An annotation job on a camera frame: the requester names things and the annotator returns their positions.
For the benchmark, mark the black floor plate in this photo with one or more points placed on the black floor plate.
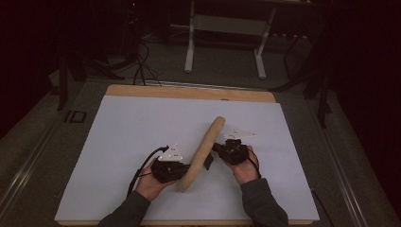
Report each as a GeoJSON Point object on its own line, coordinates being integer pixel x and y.
{"type": "Point", "coordinates": [75, 116]}

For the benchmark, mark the person's left hand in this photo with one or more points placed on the person's left hand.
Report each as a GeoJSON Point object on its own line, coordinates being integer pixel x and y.
{"type": "Point", "coordinates": [151, 186]}

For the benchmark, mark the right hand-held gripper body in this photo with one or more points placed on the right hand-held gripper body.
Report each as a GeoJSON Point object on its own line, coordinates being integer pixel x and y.
{"type": "Point", "coordinates": [235, 151]}

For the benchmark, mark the metal floor rail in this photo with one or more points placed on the metal floor rail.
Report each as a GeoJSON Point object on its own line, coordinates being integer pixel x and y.
{"type": "Point", "coordinates": [28, 164]}
{"type": "Point", "coordinates": [343, 176]}

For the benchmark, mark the white table mat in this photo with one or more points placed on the white table mat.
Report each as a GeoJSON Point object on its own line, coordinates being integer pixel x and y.
{"type": "Point", "coordinates": [132, 126]}

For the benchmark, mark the wooden table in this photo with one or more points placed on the wooden table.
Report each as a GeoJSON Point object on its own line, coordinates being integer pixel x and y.
{"type": "Point", "coordinates": [189, 92]}

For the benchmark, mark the person's right hand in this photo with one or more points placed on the person's right hand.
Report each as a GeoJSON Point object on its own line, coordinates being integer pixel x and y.
{"type": "Point", "coordinates": [244, 171]}

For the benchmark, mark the wooden three-hole tray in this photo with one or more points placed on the wooden three-hole tray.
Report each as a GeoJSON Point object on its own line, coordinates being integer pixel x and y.
{"type": "Point", "coordinates": [201, 154]}

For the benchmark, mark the black stand with angled legs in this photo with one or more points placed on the black stand with angled legs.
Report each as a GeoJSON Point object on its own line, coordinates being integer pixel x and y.
{"type": "Point", "coordinates": [78, 69]}
{"type": "Point", "coordinates": [318, 78]}

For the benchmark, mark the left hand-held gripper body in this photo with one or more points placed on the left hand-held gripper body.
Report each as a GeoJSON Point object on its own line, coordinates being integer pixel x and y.
{"type": "Point", "coordinates": [168, 168]}

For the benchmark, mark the white metal stand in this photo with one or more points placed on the white metal stand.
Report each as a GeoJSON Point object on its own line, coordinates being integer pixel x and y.
{"type": "Point", "coordinates": [227, 26]}

